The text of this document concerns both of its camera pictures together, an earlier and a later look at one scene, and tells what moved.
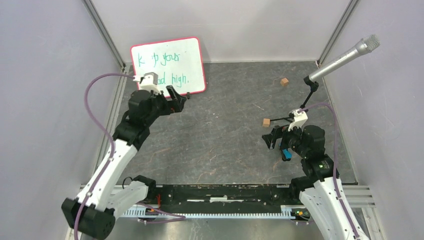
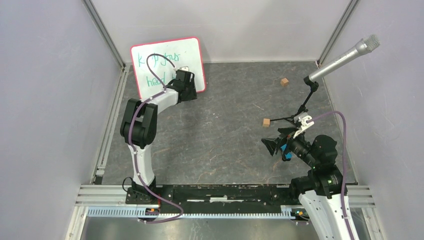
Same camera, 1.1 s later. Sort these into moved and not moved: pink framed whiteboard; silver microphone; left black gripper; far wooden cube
Moved: left black gripper
Not moved: far wooden cube; silver microphone; pink framed whiteboard
